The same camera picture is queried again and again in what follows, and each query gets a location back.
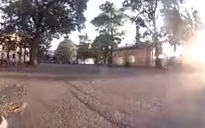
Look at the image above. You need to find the large broad tree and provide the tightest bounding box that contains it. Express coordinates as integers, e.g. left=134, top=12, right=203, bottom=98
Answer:
left=0, top=0, right=89, bottom=66

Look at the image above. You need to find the small brick building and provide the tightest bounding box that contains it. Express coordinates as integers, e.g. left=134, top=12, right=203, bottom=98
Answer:
left=111, top=43, right=157, bottom=67

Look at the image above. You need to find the tall tree with thin trunk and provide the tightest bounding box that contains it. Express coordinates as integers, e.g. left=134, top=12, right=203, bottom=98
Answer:
left=123, top=0, right=204, bottom=69

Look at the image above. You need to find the tall slender tree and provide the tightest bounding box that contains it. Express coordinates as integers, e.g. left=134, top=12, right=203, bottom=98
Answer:
left=89, top=1, right=128, bottom=65

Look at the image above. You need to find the pale building behind trees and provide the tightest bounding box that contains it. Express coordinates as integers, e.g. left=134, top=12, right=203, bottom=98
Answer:
left=0, top=31, right=31, bottom=65

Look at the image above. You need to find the round green tree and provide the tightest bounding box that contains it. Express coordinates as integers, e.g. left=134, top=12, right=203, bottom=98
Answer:
left=54, top=37, right=78, bottom=65

